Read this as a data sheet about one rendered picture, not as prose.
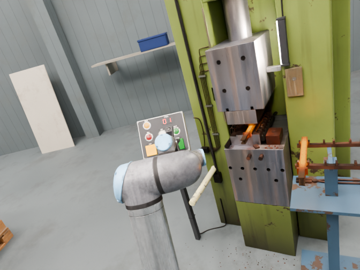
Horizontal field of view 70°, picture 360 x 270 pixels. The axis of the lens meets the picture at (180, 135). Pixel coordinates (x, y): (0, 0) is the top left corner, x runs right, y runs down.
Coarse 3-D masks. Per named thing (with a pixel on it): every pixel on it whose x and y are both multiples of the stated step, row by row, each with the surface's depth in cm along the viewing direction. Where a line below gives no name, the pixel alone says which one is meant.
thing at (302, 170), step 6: (306, 138) 146; (306, 144) 140; (306, 150) 135; (300, 156) 131; (306, 156) 133; (300, 162) 127; (300, 168) 121; (306, 168) 121; (300, 174) 117; (306, 174) 122; (300, 180) 116
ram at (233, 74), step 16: (256, 32) 176; (224, 48) 150; (240, 48) 146; (256, 48) 144; (208, 64) 159; (224, 64) 154; (240, 64) 150; (256, 64) 146; (272, 64) 179; (224, 80) 159; (240, 80) 154; (256, 80) 150; (272, 80) 178; (224, 96) 164; (240, 96) 159; (256, 96) 154
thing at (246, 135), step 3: (249, 126) 175; (252, 126) 174; (249, 129) 172; (243, 132) 168; (246, 132) 167; (249, 132) 166; (243, 135) 165; (246, 135) 164; (249, 135) 166; (243, 138) 161; (246, 138) 165; (243, 141) 160; (246, 141) 162
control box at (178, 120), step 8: (176, 112) 182; (144, 120) 185; (152, 120) 184; (160, 120) 183; (176, 120) 181; (184, 120) 183; (144, 128) 185; (152, 128) 184; (160, 128) 183; (184, 128) 180; (144, 136) 184; (152, 136) 183; (176, 136) 180; (184, 136) 179; (144, 144) 184; (152, 144) 183; (184, 144) 179; (144, 152) 183
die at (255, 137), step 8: (264, 112) 194; (240, 128) 183; (256, 128) 174; (264, 128) 177; (232, 136) 175; (240, 136) 172; (256, 136) 167; (232, 144) 178; (240, 144) 175; (248, 144) 172
